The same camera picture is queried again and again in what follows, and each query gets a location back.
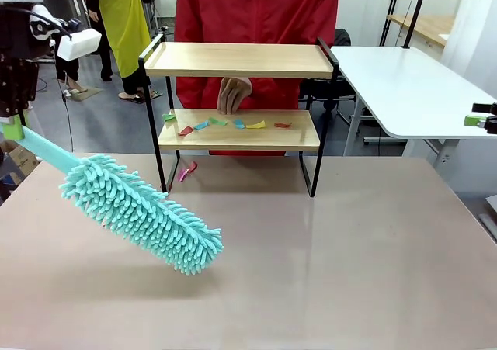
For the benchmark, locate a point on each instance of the black office chair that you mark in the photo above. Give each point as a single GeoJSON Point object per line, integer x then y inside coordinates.
{"type": "Point", "coordinates": [339, 37]}

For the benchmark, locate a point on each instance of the yellow paper scrap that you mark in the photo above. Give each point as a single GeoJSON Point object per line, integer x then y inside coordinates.
{"type": "Point", "coordinates": [255, 125]}

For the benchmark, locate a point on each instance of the thick black stand pole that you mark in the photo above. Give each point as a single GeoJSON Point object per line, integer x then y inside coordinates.
{"type": "Point", "coordinates": [416, 12]}

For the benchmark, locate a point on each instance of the green paper scrap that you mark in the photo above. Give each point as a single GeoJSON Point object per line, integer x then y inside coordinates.
{"type": "Point", "coordinates": [218, 122]}
{"type": "Point", "coordinates": [169, 117]}

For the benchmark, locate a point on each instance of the brown floor mat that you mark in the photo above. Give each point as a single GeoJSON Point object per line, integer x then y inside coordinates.
{"type": "Point", "coordinates": [87, 93]}

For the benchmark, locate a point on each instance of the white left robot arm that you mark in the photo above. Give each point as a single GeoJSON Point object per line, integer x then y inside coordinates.
{"type": "Point", "coordinates": [79, 45]}

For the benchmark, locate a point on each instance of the wooden background desk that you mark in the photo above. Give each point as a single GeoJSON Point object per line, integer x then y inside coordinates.
{"type": "Point", "coordinates": [427, 26]}

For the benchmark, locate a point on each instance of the two-tier wooden shelf black frame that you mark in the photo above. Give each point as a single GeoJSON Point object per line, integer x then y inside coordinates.
{"type": "Point", "coordinates": [240, 67]}

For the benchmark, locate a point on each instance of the dark orange paper scrap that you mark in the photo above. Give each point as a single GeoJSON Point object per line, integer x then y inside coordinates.
{"type": "Point", "coordinates": [282, 125]}

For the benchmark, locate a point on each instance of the blue paper scrap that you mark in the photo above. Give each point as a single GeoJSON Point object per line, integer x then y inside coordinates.
{"type": "Point", "coordinates": [239, 123]}
{"type": "Point", "coordinates": [202, 125]}

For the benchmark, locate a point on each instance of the person in black clothes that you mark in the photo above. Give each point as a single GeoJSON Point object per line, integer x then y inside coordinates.
{"type": "Point", "coordinates": [101, 47]}

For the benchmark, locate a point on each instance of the large white side table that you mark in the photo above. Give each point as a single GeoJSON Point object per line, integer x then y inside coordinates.
{"type": "Point", "coordinates": [407, 86]}

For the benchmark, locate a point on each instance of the pink paper scrap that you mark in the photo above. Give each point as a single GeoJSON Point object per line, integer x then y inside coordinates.
{"type": "Point", "coordinates": [182, 175]}

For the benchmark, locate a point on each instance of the person in yellow apron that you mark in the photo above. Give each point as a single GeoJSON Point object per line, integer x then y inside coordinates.
{"type": "Point", "coordinates": [124, 28]}

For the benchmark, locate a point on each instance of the red-jacket person's right hand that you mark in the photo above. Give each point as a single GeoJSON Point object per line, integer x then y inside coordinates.
{"type": "Point", "coordinates": [233, 94]}

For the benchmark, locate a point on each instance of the person in grey jacket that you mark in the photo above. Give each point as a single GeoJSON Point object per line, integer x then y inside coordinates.
{"type": "Point", "coordinates": [68, 70]}

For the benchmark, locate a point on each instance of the teal chenille duster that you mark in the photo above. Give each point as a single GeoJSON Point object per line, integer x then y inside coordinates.
{"type": "Point", "coordinates": [136, 210]}

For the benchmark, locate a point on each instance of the person in red jacket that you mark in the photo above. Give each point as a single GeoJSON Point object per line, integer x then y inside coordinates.
{"type": "Point", "coordinates": [256, 12]}

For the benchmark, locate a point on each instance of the red paper scrap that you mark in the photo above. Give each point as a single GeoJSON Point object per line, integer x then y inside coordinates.
{"type": "Point", "coordinates": [192, 167]}
{"type": "Point", "coordinates": [185, 130]}

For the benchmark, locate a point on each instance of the thin black tripod stand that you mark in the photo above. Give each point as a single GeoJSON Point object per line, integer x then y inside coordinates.
{"type": "Point", "coordinates": [388, 20]}

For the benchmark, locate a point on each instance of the cardboard box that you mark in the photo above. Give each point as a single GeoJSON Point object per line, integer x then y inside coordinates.
{"type": "Point", "coordinates": [17, 160]}

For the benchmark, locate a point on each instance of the black-clothed person's bare hand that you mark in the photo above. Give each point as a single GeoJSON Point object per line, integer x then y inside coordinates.
{"type": "Point", "coordinates": [94, 15]}

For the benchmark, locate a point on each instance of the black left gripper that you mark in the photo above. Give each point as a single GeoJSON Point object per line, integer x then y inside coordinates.
{"type": "Point", "coordinates": [15, 74]}

